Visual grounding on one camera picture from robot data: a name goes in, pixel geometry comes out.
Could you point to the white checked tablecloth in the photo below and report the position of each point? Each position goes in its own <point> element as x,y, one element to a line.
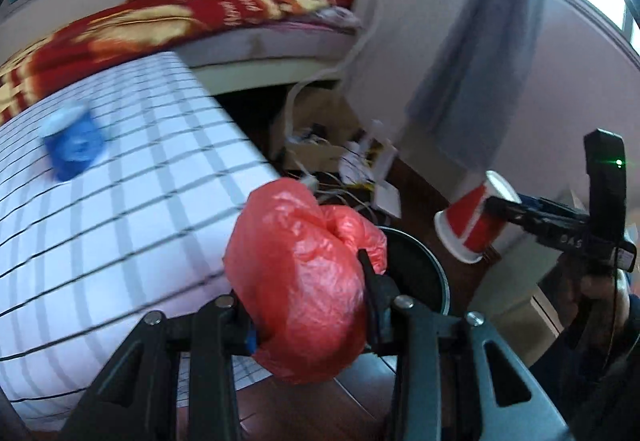
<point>125,201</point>

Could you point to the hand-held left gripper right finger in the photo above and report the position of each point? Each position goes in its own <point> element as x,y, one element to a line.
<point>377,296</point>

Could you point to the pink mattress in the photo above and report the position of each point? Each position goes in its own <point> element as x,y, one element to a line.
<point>265,38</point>

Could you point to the red plastic bag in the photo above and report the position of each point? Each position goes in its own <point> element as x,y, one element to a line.
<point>305,271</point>

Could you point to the red yellow printed blanket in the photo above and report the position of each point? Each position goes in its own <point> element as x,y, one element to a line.
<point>150,16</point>

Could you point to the red paper cup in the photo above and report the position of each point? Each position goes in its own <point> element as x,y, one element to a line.
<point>472,221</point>

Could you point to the black round trash bin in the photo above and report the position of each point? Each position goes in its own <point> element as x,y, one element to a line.
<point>415,266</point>

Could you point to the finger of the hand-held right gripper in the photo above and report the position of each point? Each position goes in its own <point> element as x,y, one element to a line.
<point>510,216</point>
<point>547,206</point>

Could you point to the person's right hand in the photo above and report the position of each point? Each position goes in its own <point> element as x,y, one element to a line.
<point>602,286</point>

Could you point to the white router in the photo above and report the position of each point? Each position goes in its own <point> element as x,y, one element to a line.
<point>389,198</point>

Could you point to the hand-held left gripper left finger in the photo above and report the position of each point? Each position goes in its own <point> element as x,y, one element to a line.
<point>220,331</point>

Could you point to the grey curtain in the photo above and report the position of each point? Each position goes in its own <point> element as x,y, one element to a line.
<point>475,41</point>

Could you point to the cardboard box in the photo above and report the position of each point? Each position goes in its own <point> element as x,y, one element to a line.
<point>315,153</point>

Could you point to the white power strip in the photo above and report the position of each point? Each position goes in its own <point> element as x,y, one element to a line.
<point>357,166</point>

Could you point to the person's right forearm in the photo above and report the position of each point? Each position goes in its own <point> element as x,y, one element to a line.
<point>595,371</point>

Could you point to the white bed frame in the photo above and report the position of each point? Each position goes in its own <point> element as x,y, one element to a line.
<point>265,71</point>

